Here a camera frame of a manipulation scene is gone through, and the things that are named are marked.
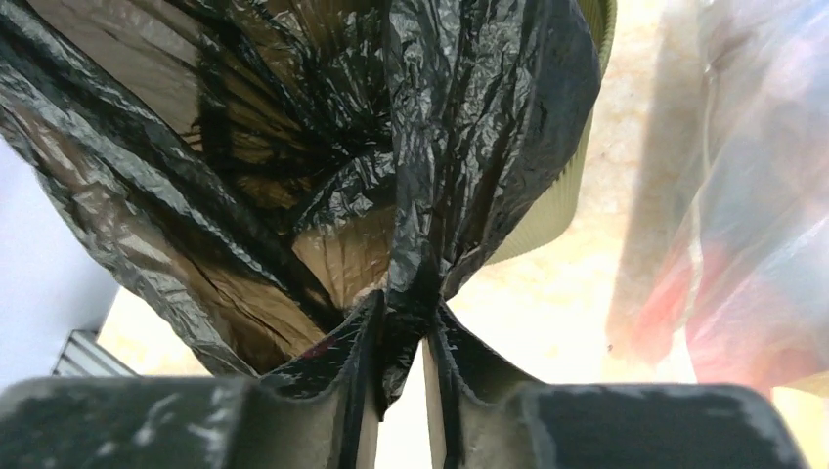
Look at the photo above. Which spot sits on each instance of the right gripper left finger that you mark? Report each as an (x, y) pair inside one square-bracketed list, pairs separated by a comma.
[(315, 411)]

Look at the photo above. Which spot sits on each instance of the green mesh trash bin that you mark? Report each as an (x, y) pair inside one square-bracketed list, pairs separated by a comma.
[(553, 212)]

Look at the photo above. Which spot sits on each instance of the black trash bag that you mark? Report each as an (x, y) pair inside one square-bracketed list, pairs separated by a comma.
[(253, 169)]

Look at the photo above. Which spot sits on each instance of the clear trash bag with waste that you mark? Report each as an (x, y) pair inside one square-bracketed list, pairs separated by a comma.
[(742, 294)]

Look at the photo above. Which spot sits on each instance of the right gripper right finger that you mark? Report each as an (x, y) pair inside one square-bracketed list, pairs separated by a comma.
[(484, 412)]

